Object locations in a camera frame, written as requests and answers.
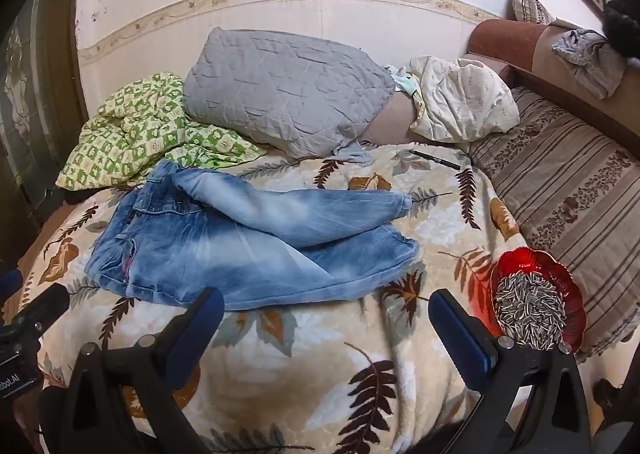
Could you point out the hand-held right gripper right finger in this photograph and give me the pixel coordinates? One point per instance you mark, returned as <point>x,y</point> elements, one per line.
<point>457,334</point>

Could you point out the grey quilted pillow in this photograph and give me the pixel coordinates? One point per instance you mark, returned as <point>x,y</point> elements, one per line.
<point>280,84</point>

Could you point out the green checkered blanket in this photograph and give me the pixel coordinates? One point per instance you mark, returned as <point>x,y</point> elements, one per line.
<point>140,134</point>

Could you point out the striped cushion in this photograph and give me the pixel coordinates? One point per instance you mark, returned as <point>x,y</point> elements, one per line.
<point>530,7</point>

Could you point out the light blue cloth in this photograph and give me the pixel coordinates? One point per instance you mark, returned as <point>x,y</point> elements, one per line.
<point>405,82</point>

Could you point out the beige leaf-print blanket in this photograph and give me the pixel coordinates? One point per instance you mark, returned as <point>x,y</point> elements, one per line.
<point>310,384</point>

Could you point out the pile of sunflower seeds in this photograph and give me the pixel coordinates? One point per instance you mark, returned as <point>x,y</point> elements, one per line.
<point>530,309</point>

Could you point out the red glass dish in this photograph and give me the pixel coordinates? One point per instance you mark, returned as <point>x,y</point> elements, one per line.
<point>525,261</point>

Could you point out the black furry object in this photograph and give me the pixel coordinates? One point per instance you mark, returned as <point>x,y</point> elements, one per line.
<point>625,29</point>

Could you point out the black pen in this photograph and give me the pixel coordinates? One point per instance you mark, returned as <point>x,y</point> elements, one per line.
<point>435,159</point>

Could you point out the dark wooden glass cabinet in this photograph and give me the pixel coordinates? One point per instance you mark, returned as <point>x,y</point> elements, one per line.
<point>40,109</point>

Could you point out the blue denim pants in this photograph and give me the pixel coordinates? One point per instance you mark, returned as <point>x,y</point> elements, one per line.
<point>225,259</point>

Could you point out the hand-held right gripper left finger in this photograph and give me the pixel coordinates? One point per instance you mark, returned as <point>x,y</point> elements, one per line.
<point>200,329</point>

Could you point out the brown bolster pillow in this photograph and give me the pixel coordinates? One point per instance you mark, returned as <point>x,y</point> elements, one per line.
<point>390,119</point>

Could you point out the brown sofa armrest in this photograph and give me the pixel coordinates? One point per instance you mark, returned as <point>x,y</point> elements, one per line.
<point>505,42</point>

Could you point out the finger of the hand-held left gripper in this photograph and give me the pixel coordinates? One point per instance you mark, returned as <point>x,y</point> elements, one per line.
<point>10,281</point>
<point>42,306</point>

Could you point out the cream floral pillow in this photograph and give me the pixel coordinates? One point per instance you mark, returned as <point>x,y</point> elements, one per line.
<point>460,99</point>

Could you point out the grey crumpled cloth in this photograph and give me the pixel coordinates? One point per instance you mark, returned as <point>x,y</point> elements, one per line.
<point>590,59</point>

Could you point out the striped floral sofa seat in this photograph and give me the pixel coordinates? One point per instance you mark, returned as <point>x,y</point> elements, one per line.
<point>565,184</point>

